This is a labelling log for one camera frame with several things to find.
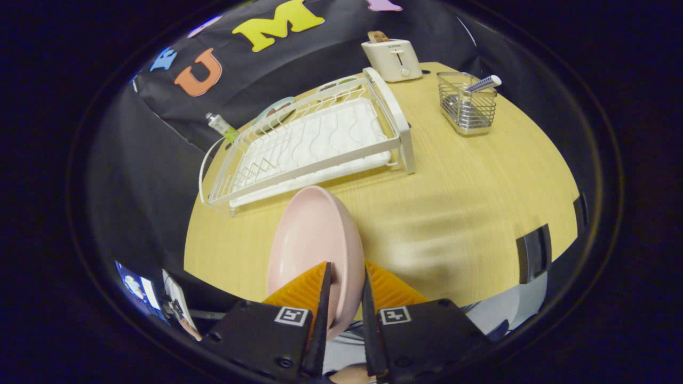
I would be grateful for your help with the computer monitor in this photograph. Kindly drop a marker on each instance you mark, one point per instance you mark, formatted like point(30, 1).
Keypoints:
point(136, 285)

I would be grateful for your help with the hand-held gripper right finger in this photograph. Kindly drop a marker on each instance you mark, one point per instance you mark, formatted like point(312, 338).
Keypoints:
point(371, 341)

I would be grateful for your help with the green dish soap bottle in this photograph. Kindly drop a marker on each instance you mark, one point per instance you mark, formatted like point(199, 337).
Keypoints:
point(220, 125)

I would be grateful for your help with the black table edge bracket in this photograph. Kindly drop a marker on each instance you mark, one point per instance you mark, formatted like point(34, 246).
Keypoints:
point(533, 253)
point(580, 213)

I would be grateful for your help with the pink plate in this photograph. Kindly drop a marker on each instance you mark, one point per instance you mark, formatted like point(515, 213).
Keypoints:
point(315, 240)

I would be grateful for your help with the brown bread slice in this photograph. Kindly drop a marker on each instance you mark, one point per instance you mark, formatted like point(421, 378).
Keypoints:
point(378, 36)

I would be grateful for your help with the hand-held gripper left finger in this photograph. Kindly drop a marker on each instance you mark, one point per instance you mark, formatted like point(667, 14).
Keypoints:
point(320, 341)

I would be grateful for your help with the pale green plate with food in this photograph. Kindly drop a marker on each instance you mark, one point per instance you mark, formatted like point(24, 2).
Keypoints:
point(267, 112)

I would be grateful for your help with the white dish rack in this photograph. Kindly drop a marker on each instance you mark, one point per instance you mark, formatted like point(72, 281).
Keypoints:
point(320, 133)

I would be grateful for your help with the white toaster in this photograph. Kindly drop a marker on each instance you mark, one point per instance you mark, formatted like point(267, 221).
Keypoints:
point(392, 58)

